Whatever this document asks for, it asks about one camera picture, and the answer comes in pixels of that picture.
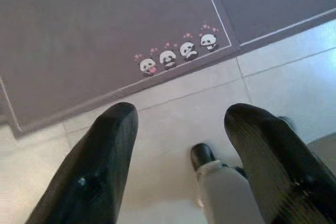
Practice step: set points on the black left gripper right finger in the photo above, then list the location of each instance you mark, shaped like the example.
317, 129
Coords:
275, 169

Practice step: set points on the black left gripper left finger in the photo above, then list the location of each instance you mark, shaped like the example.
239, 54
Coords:
92, 169

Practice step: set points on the brown panda print floor mat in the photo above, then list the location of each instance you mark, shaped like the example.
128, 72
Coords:
78, 37

